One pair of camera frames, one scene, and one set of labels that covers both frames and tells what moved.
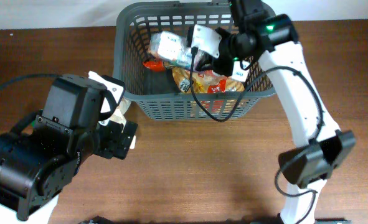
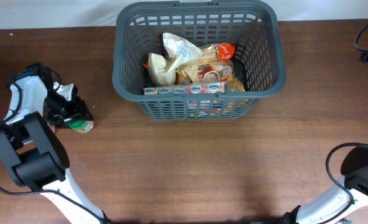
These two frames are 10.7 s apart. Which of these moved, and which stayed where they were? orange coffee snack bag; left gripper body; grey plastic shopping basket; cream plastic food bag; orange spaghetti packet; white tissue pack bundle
Moved: cream plastic food bag; left gripper body; white tissue pack bundle; orange spaghetti packet
Stayed: grey plastic shopping basket; orange coffee snack bag
